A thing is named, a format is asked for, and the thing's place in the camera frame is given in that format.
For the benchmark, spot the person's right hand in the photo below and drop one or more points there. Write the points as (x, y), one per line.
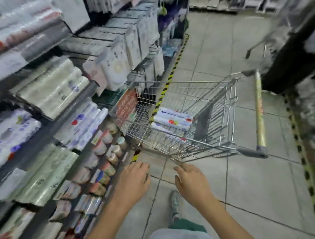
(194, 187)

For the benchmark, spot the dark display stand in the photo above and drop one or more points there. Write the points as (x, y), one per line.
(292, 56)

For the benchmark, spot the stack of white blue-print packs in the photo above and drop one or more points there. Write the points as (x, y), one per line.
(81, 126)

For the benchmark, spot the person's left forearm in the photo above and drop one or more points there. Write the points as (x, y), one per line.
(110, 220)

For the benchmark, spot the rows of hanging white packets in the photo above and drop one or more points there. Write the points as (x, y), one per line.
(125, 46)

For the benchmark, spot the red patterned packet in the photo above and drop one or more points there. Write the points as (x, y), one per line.
(126, 108)

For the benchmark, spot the stack of green-print bag packs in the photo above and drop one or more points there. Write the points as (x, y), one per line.
(46, 176)

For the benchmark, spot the person's right thumb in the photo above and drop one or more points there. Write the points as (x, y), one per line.
(177, 181)

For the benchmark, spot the white shirt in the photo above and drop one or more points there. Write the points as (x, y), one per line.
(177, 234)

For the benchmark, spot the person's left hand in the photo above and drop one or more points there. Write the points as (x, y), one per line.
(131, 183)

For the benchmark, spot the stack of white purple-print packs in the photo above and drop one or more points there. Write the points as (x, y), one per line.
(16, 134)

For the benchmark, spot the stack of foil wrap rolls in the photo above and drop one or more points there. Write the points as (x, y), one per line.
(27, 32)

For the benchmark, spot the yellow black hazard tape strip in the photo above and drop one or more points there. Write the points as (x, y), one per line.
(169, 78)
(299, 147)

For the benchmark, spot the person's left thumb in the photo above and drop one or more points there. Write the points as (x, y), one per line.
(147, 176)

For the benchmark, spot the green trousers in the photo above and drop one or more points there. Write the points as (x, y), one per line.
(187, 225)

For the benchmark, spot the person's right forearm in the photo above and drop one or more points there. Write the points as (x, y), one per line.
(222, 220)

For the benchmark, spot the grey metal shelving unit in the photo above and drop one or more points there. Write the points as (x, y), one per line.
(44, 134)

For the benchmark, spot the white flat box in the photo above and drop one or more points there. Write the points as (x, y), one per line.
(73, 13)

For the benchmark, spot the white roll pack red print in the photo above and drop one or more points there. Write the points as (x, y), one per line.
(164, 131)
(176, 113)
(172, 122)

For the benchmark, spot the stack of clear roll packs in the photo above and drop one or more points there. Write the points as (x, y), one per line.
(53, 88)

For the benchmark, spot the grey sneaker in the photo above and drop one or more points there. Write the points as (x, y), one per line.
(176, 204)

